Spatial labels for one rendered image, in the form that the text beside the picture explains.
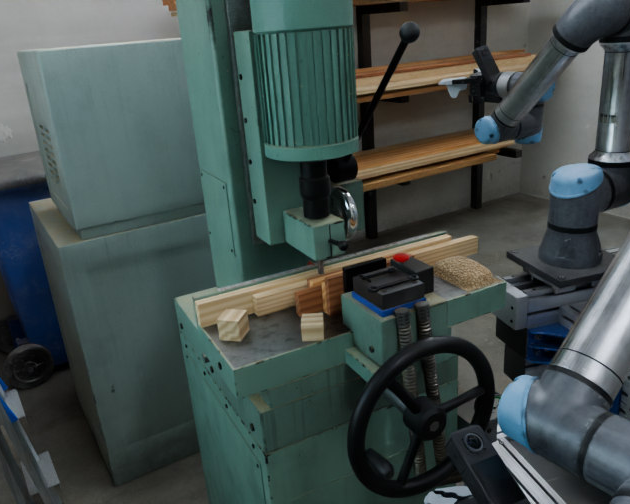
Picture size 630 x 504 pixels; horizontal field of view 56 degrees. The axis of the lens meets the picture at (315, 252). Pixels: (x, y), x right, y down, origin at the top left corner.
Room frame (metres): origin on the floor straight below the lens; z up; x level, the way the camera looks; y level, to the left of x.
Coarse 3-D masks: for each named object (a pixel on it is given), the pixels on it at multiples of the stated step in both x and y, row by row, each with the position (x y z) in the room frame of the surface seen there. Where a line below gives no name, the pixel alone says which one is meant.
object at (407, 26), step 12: (408, 24) 1.06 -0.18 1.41; (408, 36) 1.05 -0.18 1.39; (396, 60) 1.10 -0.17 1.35; (384, 84) 1.13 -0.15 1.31; (372, 108) 1.17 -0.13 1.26; (360, 132) 1.22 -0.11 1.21; (348, 156) 1.27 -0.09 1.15; (336, 168) 1.27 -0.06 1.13; (348, 168) 1.28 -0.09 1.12; (336, 180) 1.28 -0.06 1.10; (348, 180) 1.30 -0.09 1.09
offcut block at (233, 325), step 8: (224, 312) 0.99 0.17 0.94; (232, 312) 0.99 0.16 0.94; (240, 312) 0.98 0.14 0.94; (224, 320) 0.96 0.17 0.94; (232, 320) 0.95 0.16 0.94; (240, 320) 0.96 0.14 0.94; (224, 328) 0.96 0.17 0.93; (232, 328) 0.95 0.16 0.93; (240, 328) 0.95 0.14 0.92; (248, 328) 0.99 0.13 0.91; (224, 336) 0.96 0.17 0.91; (232, 336) 0.95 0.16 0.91; (240, 336) 0.95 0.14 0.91
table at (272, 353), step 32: (448, 288) 1.10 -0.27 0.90; (480, 288) 1.09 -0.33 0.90; (256, 320) 1.03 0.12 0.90; (288, 320) 1.02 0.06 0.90; (448, 320) 1.05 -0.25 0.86; (224, 352) 0.91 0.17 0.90; (256, 352) 0.91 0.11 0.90; (288, 352) 0.90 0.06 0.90; (320, 352) 0.93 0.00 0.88; (352, 352) 0.93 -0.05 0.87; (256, 384) 0.87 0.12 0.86
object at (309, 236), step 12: (288, 216) 1.15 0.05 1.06; (300, 216) 1.13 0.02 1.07; (336, 216) 1.11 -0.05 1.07; (288, 228) 1.16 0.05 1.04; (300, 228) 1.11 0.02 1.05; (312, 228) 1.06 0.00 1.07; (324, 228) 1.07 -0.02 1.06; (336, 228) 1.08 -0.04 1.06; (288, 240) 1.16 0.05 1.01; (300, 240) 1.11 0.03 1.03; (312, 240) 1.06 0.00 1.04; (324, 240) 1.07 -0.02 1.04; (312, 252) 1.06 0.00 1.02; (324, 252) 1.06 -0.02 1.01; (336, 252) 1.08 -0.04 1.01
